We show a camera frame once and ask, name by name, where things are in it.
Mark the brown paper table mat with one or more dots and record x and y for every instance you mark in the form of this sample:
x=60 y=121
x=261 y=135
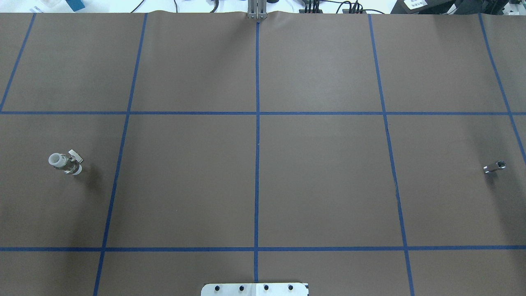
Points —
x=341 y=151

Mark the aluminium frame post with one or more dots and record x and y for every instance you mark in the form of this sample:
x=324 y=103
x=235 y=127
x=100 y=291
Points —
x=257 y=9

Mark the white PPR valve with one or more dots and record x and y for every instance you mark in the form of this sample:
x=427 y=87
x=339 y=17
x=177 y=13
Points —
x=70 y=164

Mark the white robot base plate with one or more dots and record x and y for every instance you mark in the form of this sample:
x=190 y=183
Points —
x=256 y=289

